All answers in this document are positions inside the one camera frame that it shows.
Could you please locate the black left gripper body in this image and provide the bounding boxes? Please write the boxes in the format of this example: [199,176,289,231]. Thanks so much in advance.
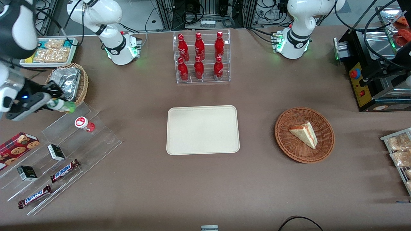
[394,42,411,69]

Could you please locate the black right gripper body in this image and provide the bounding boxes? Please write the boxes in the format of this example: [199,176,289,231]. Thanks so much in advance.
[22,79,52,100]

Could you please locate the green gum bottle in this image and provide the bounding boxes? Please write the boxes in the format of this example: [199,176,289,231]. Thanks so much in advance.
[48,99,76,113]

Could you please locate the beige plastic tray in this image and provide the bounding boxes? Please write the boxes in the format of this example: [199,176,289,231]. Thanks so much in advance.
[166,105,240,156]

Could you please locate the red food pack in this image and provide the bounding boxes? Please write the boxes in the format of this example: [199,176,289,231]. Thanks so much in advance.
[394,28,411,47]

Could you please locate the foil wrapped packs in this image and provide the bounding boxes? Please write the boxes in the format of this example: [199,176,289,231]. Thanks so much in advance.
[49,67,81,102]

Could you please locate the black sealing machine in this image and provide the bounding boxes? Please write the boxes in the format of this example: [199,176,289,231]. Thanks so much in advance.
[333,27,411,113]

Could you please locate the light wicker basket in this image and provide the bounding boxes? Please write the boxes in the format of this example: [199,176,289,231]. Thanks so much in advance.
[45,63,89,108]

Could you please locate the red yogurt cup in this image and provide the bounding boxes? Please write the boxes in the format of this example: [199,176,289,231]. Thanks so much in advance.
[74,116,96,133]

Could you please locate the large rice cracker bag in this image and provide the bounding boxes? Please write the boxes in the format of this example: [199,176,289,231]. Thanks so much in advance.
[33,47,71,63]

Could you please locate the white plastic snack bin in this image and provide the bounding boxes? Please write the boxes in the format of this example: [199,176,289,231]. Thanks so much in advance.
[20,38,79,68]

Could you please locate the small black box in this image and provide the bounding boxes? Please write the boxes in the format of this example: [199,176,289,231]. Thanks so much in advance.
[48,144,66,161]
[17,166,38,182]

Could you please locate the small rice cracker bag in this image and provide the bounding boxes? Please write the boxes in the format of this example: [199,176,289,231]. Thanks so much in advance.
[45,39,65,49]

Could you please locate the red plaid cookie box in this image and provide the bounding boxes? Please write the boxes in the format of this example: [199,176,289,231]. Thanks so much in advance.
[0,132,40,171]

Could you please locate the clear acrylic stepped shelf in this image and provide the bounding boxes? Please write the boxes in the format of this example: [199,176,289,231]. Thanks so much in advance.
[0,102,122,216]

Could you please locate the Snickers chocolate bar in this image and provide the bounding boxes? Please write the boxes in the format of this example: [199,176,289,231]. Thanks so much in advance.
[50,159,80,183]
[18,184,52,210]

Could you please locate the clear bag of crackers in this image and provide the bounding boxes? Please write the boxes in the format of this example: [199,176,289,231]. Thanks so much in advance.
[386,133,411,151]
[389,150,411,167]

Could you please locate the wrapped triangle sandwich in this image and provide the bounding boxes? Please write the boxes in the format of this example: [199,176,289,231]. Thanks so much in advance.
[288,121,318,150]

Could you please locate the brown wicker basket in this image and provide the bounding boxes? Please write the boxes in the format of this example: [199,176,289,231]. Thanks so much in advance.
[275,107,335,164]

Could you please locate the red cola bottle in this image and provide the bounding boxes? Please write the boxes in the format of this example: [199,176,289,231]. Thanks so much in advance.
[178,57,189,81]
[195,32,205,61]
[194,56,204,80]
[214,31,224,60]
[214,56,224,81]
[177,34,190,62]

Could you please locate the clear acrylic bottle rack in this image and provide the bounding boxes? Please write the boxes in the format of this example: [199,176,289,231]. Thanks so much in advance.
[173,28,231,84]

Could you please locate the metal wire rack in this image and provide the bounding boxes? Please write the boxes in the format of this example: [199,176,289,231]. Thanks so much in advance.
[380,128,411,196]

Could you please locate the aluminium frame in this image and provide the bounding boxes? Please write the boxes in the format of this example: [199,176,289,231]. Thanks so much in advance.
[156,0,257,31]

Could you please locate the black floor cable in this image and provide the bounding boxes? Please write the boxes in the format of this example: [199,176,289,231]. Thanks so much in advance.
[278,216,323,231]

